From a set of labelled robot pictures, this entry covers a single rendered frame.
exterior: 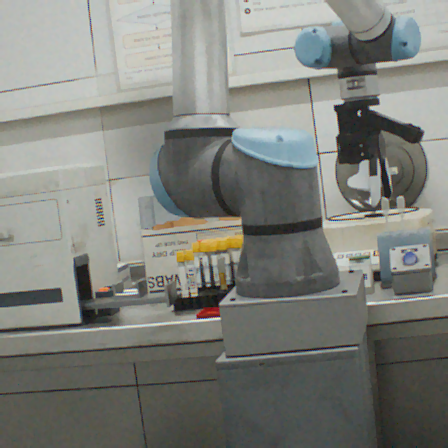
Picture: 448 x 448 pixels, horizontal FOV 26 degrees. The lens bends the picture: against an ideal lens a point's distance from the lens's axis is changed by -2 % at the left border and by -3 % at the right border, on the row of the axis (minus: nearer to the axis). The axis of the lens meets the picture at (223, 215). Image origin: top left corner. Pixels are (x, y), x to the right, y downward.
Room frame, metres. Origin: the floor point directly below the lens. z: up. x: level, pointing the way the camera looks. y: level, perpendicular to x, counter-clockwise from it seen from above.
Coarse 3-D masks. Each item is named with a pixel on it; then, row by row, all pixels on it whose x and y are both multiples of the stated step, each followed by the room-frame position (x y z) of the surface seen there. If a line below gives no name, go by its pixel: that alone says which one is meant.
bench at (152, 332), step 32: (96, 320) 1.90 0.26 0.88; (128, 320) 1.85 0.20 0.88; (160, 320) 1.80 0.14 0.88; (192, 320) 1.76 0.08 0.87; (384, 320) 1.69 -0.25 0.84; (416, 320) 1.71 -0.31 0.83; (0, 352) 1.83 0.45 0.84; (32, 352) 1.82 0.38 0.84; (64, 352) 1.84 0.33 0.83; (96, 352) 1.82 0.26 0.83; (128, 352) 1.81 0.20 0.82; (160, 352) 1.80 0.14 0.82; (192, 352) 1.79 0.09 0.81
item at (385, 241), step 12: (420, 228) 1.86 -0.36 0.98; (384, 240) 1.85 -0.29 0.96; (396, 240) 1.84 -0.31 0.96; (408, 240) 1.83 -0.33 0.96; (420, 240) 1.83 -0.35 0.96; (384, 252) 1.85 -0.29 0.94; (432, 252) 1.84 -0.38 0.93; (384, 264) 1.85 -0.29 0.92; (432, 264) 1.83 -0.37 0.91; (384, 276) 1.85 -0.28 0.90; (432, 276) 1.82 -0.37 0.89; (384, 288) 1.84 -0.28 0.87
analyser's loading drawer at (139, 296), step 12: (120, 288) 1.88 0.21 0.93; (144, 288) 1.87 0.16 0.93; (168, 288) 1.83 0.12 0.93; (84, 300) 1.90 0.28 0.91; (96, 300) 1.88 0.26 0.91; (108, 300) 1.86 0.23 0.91; (120, 300) 1.84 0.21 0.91; (132, 300) 1.83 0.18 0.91; (144, 300) 1.83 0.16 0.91; (156, 300) 1.82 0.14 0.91; (168, 300) 1.82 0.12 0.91
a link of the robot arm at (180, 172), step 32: (192, 0) 1.50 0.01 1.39; (224, 0) 1.53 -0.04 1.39; (192, 32) 1.50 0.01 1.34; (224, 32) 1.52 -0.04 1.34; (192, 64) 1.49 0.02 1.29; (224, 64) 1.51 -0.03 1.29; (192, 96) 1.49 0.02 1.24; (224, 96) 1.51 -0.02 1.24; (192, 128) 1.48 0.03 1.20; (224, 128) 1.48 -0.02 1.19; (160, 160) 1.52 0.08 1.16; (192, 160) 1.47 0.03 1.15; (160, 192) 1.51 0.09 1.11; (192, 192) 1.47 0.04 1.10
